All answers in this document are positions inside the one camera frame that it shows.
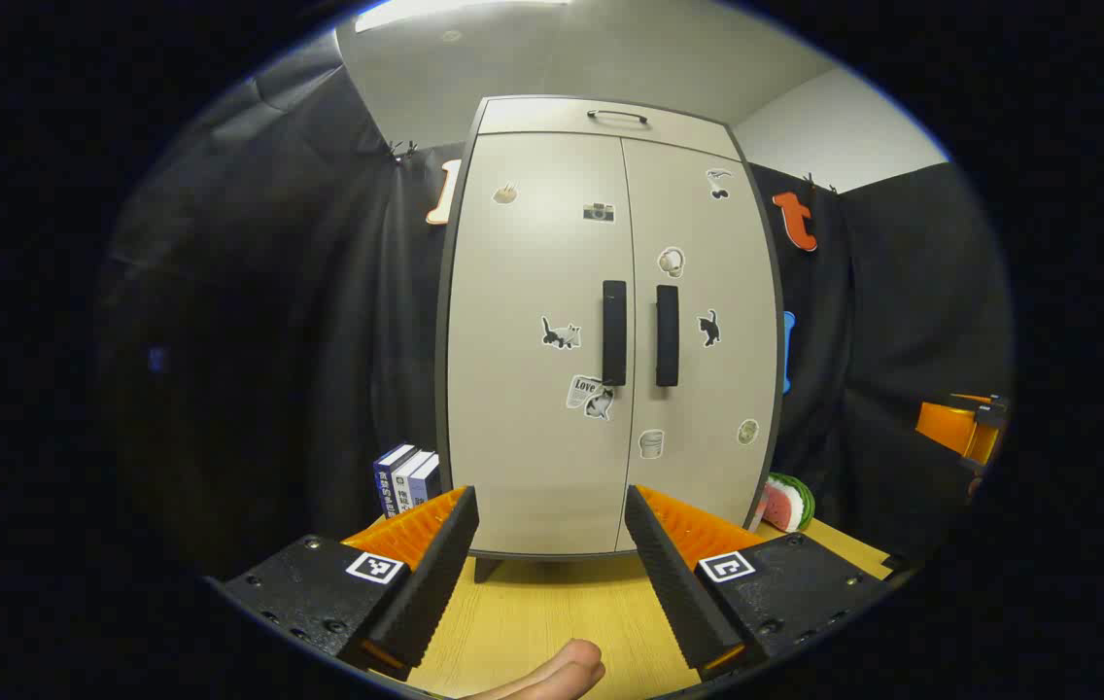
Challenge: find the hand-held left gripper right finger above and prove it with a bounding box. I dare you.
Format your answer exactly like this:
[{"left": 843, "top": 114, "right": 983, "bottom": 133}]
[{"left": 624, "top": 484, "right": 893, "bottom": 682}]

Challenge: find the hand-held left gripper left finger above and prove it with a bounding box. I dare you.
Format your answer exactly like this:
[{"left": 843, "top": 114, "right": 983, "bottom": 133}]
[{"left": 222, "top": 486, "right": 480, "bottom": 682}]

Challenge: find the cabinet door with headphone sticker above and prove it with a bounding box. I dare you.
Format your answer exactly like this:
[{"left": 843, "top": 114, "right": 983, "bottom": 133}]
[{"left": 616, "top": 136, "right": 778, "bottom": 553}]

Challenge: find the grey double-door shoe cabinet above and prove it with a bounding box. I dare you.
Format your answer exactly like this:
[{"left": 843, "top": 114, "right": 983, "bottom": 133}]
[{"left": 433, "top": 94, "right": 786, "bottom": 584}]

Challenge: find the cabinet door with camera sticker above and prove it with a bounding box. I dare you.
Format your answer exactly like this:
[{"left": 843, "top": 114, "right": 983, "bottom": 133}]
[{"left": 446, "top": 131, "right": 635, "bottom": 557}]

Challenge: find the grey cabinet drawer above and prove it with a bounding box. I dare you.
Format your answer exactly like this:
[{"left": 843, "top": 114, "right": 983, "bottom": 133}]
[{"left": 476, "top": 96, "right": 742, "bottom": 162}]

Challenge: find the light blue book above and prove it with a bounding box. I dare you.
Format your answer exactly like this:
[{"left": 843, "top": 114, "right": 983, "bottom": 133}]
[{"left": 408, "top": 454, "right": 443, "bottom": 511}]

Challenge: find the white book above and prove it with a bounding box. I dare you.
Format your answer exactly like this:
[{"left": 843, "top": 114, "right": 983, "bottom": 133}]
[{"left": 392, "top": 449, "right": 431, "bottom": 516}]

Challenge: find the dark blue book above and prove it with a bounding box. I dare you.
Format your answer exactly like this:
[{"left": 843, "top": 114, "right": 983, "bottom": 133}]
[{"left": 374, "top": 444, "right": 417, "bottom": 519}]

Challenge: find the toy watermelon slice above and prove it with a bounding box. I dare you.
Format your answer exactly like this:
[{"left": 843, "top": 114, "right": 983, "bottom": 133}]
[{"left": 756, "top": 473, "right": 816, "bottom": 534}]

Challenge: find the black backdrop cloth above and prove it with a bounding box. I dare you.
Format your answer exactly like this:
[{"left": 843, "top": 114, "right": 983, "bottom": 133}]
[{"left": 95, "top": 29, "right": 1015, "bottom": 584}]

